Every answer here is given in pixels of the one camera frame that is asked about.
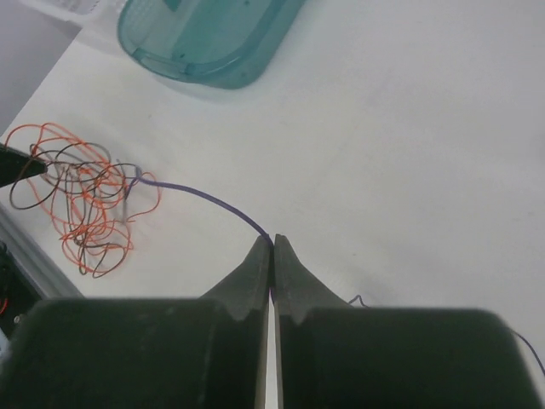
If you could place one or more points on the teal transparent plastic tub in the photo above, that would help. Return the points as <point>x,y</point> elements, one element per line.
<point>221,44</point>

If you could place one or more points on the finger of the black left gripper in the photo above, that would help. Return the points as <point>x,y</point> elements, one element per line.
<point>16,165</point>

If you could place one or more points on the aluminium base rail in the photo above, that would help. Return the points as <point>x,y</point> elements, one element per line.
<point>28,276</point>

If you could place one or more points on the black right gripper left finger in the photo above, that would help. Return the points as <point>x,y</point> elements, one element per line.
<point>200,352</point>

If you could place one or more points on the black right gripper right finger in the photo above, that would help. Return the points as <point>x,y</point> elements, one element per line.
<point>331,354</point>

